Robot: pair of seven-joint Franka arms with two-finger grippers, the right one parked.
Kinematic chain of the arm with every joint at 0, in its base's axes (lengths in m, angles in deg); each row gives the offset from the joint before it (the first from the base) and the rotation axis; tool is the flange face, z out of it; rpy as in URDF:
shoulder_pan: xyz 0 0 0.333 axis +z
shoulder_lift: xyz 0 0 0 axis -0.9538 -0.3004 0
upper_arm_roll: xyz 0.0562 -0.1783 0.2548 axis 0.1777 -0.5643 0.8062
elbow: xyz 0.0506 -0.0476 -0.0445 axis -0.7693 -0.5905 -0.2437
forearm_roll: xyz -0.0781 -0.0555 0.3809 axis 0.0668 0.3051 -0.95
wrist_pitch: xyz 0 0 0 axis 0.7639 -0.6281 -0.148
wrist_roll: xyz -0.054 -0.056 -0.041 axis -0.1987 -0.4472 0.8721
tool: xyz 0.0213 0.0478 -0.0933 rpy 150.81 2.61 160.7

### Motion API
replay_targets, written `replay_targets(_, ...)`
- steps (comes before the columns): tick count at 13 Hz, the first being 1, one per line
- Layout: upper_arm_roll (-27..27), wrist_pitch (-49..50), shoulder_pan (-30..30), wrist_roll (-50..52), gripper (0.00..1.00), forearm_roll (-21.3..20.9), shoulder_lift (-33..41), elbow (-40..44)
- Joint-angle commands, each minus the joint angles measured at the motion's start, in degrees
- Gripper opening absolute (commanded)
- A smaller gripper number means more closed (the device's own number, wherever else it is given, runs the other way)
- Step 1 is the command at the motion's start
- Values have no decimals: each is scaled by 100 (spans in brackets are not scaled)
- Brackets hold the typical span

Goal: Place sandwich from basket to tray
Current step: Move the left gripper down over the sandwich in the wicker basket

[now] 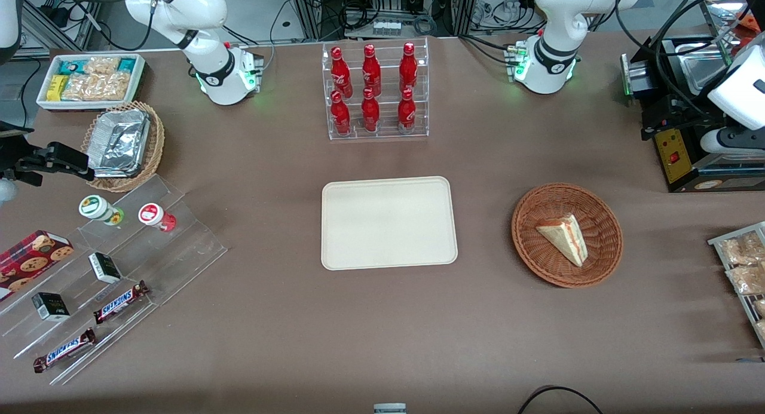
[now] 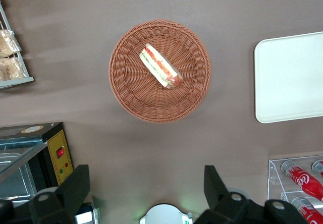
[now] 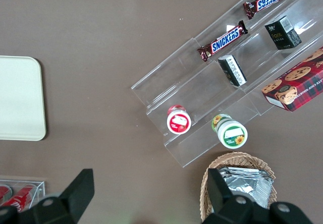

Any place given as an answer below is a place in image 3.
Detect green lid yogurt cup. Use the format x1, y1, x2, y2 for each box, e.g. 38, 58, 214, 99
210, 114, 248, 149

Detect clear acrylic bottle rack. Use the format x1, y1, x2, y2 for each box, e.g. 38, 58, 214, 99
0, 181, 45, 213

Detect cream rectangular plastic tray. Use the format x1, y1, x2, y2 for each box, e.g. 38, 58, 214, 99
0, 55, 47, 141

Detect black small carton white label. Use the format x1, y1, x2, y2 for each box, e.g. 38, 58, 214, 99
218, 54, 247, 87

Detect red plaid cookie box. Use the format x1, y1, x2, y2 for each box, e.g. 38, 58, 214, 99
261, 46, 323, 113

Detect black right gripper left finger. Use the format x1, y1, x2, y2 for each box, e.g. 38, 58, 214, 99
0, 168, 95, 224

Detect black upright small carton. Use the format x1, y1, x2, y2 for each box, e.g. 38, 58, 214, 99
264, 15, 302, 50

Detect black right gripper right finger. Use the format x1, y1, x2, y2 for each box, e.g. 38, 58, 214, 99
201, 168, 315, 224

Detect light wicker basket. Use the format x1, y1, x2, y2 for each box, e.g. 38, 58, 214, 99
199, 151, 278, 222

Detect clear acrylic stepped display stand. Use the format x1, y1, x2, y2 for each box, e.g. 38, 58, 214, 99
130, 0, 323, 169

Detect red cola bottle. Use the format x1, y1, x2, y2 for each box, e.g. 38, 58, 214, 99
2, 185, 36, 212
0, 186, 13, 202

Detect silver foil pack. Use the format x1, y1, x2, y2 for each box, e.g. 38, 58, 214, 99
219, 170, 273, 209
226, 166, 274, 182

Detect red lid yogurt cup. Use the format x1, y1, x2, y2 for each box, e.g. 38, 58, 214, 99
166, 104, 192, 135

